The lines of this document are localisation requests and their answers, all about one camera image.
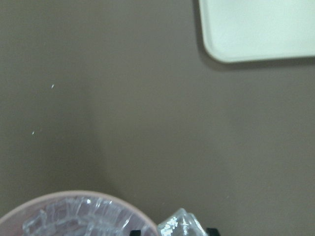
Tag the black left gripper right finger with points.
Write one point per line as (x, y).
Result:
(212, 232)

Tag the pink bowl of ice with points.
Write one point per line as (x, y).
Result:
(76, 213)

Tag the cream rabbit serving tray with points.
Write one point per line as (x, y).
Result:
(253, 30)

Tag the clear ice cube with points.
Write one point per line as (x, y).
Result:
(181, 223)

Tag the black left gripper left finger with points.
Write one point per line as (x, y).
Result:
(135, 233)

